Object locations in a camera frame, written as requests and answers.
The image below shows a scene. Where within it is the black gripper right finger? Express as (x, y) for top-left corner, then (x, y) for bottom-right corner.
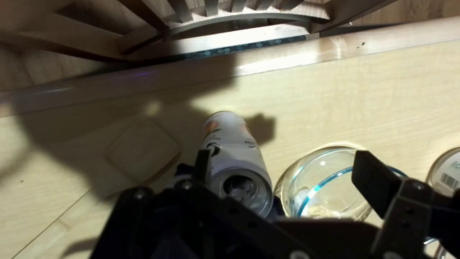
(351, 150), (460, 259)

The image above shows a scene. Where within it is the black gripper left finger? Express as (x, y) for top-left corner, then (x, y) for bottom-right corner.
(91, 148), (299, 259)

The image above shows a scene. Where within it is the white drink can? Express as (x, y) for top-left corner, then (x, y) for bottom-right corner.
(200, 111), (276, 219)

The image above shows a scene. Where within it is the square wooden coaster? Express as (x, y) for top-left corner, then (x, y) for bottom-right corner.
(104, 115), (184, 184)

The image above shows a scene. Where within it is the clear glass bowl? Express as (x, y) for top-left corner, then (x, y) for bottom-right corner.
(274, 144), (409, 227)

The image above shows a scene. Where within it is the light wooden table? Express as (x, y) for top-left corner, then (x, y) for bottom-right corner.
(0, 16), (460, 259)

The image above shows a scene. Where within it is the wooden slat-back chair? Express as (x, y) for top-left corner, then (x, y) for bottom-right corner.
(0, 0), (400, 66)

